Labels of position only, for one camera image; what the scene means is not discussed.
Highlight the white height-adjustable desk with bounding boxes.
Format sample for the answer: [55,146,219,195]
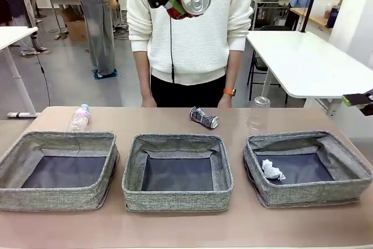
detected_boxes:
[0,26,40,119]

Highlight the thin black hanging cable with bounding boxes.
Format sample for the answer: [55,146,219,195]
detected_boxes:
[169,15,176,84]

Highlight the crushed black cola can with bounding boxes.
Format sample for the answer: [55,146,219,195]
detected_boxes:
[189,106,220,129]

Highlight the person's right hand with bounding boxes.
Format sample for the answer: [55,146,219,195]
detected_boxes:
[142,94,157,108]

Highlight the black trousers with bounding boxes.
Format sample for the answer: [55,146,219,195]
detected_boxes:
[150,73,227,108]

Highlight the person's left hand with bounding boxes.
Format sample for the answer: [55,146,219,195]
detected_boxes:
[217,93,234,108]

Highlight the black folding chair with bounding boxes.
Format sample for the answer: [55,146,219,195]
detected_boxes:
[247,49,281,101]

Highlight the white paper ball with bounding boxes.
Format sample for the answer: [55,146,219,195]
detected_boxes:
[261,159,286,180]

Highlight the bystander in pale clothes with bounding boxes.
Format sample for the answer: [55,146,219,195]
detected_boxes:
[0,0,49,56]

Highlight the clear plastic cup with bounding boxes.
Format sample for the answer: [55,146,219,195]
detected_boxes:
[245,96,272,129]

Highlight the cardboard box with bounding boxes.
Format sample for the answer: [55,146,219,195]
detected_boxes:
[66,20,88,41]

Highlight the grey fabric basket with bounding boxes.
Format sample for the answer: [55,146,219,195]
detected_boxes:
[242,130,373,209]
[121,134,234,213]
[0,131,120,212]

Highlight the pink-labelled plastic water bottle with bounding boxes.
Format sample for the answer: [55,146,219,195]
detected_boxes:
[68,103,90,132]

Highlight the person's right forearm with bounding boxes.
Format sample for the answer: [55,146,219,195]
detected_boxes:
[132,50,154,98]

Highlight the person's left forearm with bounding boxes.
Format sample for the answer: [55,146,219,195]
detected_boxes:
[223,48,243,91]

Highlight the white knit sweater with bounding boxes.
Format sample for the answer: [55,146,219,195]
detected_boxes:
[126,0,254,86]

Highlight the bystander in grey trousers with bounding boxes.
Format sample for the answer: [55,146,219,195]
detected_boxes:
[72,0,120,77]

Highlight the dark blue bottle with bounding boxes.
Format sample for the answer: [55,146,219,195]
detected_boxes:
[326,3,341,29]

